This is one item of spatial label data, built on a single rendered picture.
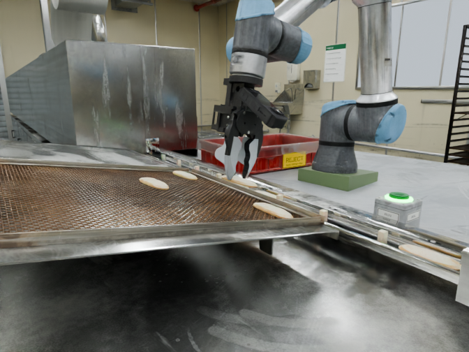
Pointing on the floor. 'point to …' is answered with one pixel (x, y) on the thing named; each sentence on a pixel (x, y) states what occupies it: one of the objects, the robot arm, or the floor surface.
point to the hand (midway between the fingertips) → (239, 174)
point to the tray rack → (458, 112)
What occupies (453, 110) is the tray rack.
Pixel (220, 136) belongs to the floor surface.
